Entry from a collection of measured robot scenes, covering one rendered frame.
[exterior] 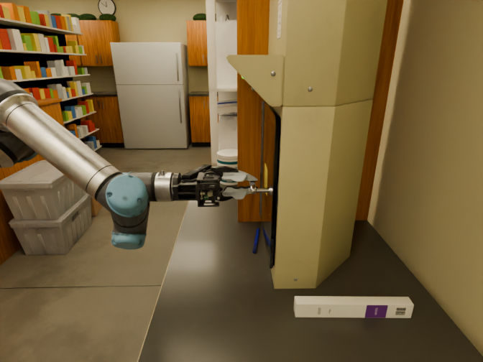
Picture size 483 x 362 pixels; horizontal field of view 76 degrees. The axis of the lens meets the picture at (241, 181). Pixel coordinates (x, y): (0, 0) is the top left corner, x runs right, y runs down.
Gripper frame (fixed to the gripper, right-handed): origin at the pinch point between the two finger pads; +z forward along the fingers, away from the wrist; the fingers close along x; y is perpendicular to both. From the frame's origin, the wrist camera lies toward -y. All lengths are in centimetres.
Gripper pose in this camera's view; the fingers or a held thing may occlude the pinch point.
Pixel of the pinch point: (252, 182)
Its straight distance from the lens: 81.7
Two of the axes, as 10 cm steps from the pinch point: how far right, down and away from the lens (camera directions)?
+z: 10.0, -0.1, 0.2
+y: 0.2, 3.3, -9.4
